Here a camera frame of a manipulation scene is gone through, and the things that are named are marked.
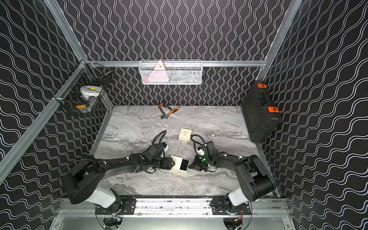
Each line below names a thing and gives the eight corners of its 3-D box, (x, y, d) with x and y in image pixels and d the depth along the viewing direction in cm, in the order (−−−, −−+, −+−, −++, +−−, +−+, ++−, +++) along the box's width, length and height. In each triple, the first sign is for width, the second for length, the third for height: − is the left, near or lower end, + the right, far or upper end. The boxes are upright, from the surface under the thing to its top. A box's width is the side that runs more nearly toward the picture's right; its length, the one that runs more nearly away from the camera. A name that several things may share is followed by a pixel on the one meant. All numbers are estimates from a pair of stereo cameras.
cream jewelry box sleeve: (178, 139, 103) (178, 136, 100) (181, 131, 108) (181, 127, 105) (189, 141, 102) (189, 138, 99) (191, 133, 107) (191, 129, 104)
